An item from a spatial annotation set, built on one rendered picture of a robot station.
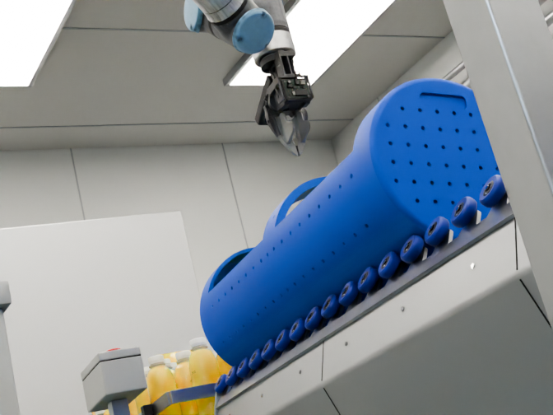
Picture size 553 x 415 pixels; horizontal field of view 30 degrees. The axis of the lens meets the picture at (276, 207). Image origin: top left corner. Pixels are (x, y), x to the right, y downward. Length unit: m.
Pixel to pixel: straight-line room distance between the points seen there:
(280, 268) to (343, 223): 0.26
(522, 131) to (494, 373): 0.57
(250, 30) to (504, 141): 1.12
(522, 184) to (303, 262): 0.94
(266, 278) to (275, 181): 5.70
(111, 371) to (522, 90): 1.63
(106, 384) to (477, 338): 1.17
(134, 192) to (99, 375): 4.78
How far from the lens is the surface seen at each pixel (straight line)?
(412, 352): 1.54
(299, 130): 2.13
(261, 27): 2.01
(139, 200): 7.13
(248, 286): 2.04
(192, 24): 2.13
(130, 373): 2.41
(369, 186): 1.58
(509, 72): 0.93
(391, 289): 1.60
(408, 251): 1.54
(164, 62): 6.23
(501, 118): 0.94
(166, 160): 7.34
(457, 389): 1.51
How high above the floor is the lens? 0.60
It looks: 17 degrees up
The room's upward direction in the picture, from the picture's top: 14 degrees counter-clockwise
